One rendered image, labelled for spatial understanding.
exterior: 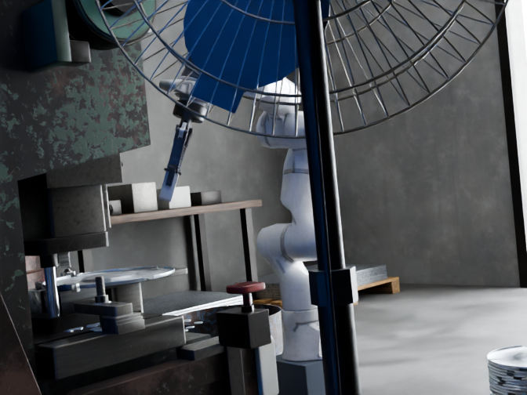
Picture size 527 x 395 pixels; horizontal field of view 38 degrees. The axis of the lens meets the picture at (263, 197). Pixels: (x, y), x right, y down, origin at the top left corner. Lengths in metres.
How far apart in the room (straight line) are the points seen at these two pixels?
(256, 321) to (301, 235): 0.64
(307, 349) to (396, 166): 4.52
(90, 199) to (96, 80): 0.26
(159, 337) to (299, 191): 0.80
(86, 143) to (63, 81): 0.12
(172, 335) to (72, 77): 0.54
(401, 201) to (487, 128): 1.00
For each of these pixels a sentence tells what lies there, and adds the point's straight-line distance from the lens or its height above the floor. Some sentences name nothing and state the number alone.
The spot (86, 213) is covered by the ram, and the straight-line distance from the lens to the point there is 1.63.
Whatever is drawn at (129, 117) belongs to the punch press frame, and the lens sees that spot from 1.56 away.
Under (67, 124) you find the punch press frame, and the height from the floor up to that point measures 1.10.
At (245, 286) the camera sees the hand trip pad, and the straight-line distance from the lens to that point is 1.52.
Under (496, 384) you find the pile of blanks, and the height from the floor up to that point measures 0.28.
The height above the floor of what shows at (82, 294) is 0.77.
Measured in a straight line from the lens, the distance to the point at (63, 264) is 1.66.
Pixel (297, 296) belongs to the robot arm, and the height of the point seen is 0.63.
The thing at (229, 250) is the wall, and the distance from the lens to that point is 6.43.
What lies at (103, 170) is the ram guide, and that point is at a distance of 1.63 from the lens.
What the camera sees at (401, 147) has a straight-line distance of 6.57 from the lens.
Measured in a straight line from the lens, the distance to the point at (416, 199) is 6.52.
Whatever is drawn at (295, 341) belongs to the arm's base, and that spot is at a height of 0.51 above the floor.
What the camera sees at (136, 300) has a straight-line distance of 1.73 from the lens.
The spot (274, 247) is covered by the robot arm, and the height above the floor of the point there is 0.77.
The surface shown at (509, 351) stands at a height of 0.34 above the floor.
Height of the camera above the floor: 0.96
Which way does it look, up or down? 1 degrees down
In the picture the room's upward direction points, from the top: 5 degrees counter-clockwise
